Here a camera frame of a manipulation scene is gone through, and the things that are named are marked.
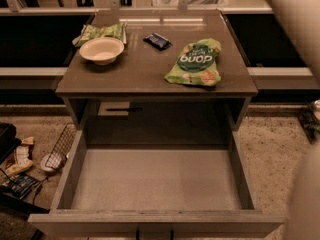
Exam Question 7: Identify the small green snack bag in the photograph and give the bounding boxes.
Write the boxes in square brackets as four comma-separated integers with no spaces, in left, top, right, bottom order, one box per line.
[72,22,127,47]

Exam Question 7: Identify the black basket at right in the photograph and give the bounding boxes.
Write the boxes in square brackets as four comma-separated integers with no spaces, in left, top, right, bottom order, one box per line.
[297,100,320,143]

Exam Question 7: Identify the dark blue rxbar wrapper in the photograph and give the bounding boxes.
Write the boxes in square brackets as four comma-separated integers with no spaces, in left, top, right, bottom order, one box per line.
[143,33,171,51]

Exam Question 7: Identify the white yellow snack packet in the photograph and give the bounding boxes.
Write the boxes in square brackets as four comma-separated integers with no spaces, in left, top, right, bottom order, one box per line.
[5,137,34,176]

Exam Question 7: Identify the black bin at left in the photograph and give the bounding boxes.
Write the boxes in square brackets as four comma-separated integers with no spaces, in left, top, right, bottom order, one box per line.
[0,123,21,164]

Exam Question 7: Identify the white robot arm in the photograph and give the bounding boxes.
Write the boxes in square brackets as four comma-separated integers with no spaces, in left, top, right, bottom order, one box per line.
[265,0,320,240]

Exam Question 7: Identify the black wire basket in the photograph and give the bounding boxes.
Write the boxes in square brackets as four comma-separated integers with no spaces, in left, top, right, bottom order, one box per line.
[49,123,76,169]

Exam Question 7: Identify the open grey top drawer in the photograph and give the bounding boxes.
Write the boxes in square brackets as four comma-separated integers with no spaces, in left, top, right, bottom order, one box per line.
[28,134,284,239]

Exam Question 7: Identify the dark blue packet on floor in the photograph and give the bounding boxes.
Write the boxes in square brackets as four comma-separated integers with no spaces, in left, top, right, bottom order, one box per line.
[0,173,40,199]

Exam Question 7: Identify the white round disc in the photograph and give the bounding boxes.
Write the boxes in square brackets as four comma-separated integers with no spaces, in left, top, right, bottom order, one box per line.
[40,153,62,172]

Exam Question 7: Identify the large green snack bag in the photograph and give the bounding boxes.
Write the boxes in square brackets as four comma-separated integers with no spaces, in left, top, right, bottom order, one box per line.
[164,38,222,87]

